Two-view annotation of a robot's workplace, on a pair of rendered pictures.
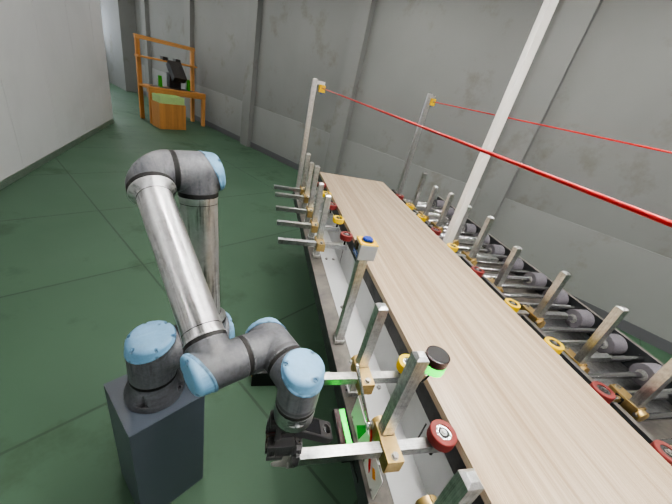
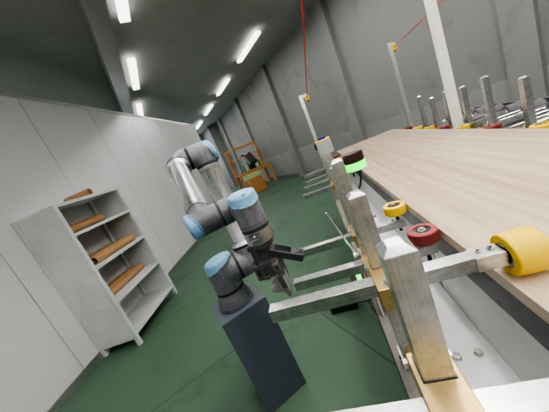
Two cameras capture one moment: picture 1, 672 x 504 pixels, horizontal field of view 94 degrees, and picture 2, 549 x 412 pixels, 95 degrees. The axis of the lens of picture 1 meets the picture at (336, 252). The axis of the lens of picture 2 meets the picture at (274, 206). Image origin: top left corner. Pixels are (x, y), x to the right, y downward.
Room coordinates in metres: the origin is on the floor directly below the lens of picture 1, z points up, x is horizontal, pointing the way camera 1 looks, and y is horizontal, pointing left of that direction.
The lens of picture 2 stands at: (-0.15, -0.46, 1.29)
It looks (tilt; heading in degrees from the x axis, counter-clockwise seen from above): 13 degrees down; 31
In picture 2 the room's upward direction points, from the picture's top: 23 degrees counter-clockwise
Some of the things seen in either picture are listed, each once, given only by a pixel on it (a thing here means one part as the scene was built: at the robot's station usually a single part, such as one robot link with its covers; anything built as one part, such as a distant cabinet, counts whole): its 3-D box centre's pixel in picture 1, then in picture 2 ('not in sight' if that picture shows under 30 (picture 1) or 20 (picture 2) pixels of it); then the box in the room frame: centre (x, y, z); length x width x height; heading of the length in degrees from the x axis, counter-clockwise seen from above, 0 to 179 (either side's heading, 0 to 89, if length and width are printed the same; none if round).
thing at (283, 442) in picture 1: (286, 431); (266, 257); (0.45, 0.01, 0.97); 0.09 x 0.08 x 0.12; 108
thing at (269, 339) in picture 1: (269, 347); (237, 206); (0.52, 0.10, 1.14); 0.12 x 0.12 x 0.09; 46
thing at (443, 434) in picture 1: (437, 442); (426, 245); (0.59, -0.42, 0.85); 0.08 x 0.08 x 0.11
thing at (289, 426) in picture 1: (294, 410); (258, 235); (0.45, 0.01, 1.05); 0.10 x 0.09 x 0.05; 18
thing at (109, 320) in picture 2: not in sight; (111, 265); (1.20, 2.62, 0.78); 0.90 x 0.45 x 1.55; 24
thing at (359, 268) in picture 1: (349, 301); (341, 194); (1.07, -0.10, 0.93); 0.05 x 0.05 x 0.45; 18
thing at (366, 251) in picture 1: (365, 249); (324, 146); (1.07, -0.11, 1.18); 0.07 x 0.07 x 0.08; 18
